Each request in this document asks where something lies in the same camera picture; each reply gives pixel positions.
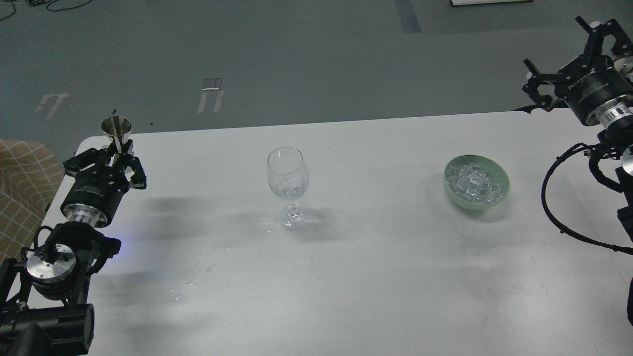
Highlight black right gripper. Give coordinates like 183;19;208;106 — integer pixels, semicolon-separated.
522;16;633;127

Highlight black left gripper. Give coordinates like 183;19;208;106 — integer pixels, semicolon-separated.
60;140;147;228

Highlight steel double jigger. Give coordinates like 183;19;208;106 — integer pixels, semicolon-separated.
101;115;133;166

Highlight green bowl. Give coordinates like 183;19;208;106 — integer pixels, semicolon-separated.
443;155;511;211

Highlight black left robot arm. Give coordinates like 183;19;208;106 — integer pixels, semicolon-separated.
0;139;147;356

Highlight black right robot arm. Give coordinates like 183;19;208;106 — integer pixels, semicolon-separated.
522;16;633;255

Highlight clear ice cubes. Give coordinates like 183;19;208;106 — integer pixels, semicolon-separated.
445;164;506;205

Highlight clear wine glass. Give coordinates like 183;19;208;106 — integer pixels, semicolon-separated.
267;146;313;230

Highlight metal floor plate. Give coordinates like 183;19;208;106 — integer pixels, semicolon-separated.
201;77;223;92

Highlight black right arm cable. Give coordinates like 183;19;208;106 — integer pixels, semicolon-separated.
512;101;633;255

